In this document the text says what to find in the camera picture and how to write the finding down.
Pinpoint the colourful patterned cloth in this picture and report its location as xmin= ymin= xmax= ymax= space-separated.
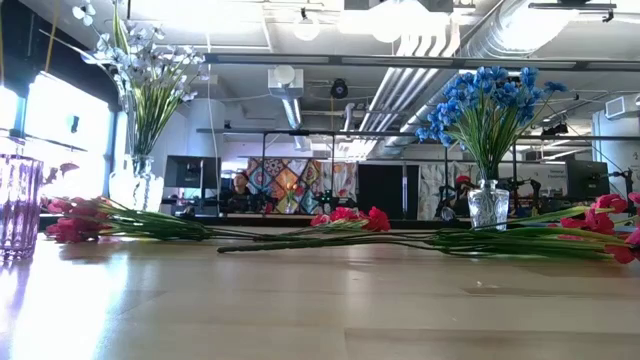
xmin=247 ymin=157 xmax=359 ymax=215

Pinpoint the black partition panel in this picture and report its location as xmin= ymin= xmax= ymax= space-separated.
xmin=357 ymin=163 xmax=420 ymax=221

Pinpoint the white artificial flower bunch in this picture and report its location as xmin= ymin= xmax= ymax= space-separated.
xmin=114 ymin=24 xmax=211 ymax=159
xmin=39 ymin=0 xmax=176 ymax=159

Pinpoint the white ceiling unit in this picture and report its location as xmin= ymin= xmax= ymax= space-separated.
xmin=267 ymin=64 xmax=305 ymax=101

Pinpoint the clear glass vase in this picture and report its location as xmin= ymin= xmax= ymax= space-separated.
xmin=467 ymin=178 xmax=511 ymax=232
xmin=108 ymin=153 xmax=165 ymax=214

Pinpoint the black overhead frame beam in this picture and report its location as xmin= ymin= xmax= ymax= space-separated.
xmin=203 ymin=51 xmax=640 ymax=72

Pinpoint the black computer monitor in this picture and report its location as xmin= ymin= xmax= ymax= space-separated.
xmin=564 ymin=158 xmax=611 ymax=201
xmin=163 ymin=154 xmax=222 ymax=190

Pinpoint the red artificial flower bunch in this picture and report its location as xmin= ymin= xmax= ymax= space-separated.
xmin=259 ymin=205 xmax=392 ymax=239
xmin=216 ymin=191 xmax=640 ymax=266
xmin=42 ymin=162 xmax=351 ymax=246

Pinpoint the blue artificial flower bunch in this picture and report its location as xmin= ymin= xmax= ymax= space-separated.
xmin=474 ymin=64 xmax=569 ymax=181
xmin=414 ymin=69 xmax=501 ymax=181
xmin=449 ymin=64 xmax=531 ymax=181

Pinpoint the purple glass vase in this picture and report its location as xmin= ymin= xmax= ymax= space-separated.
xmin=0 ymin=153 xmax=45 ymax=261

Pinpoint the round white pendant lamp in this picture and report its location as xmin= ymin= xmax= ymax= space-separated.
xmin=293 ymin=7 xmax=321 ymax=42

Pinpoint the black overhead camera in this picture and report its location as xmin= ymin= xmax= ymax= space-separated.
xmin=329 ymin=77 xmax=350 ymax=100

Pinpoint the silver ventilation duct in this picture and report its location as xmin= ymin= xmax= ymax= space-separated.
xmin=369 ymin=0 xmax=576 ymax=151

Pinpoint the person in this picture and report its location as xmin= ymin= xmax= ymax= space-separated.
xmin=219 ymin=169 xmax=266 ymax=214
xmin=439 ymin=174 xmax=481 ymax=219

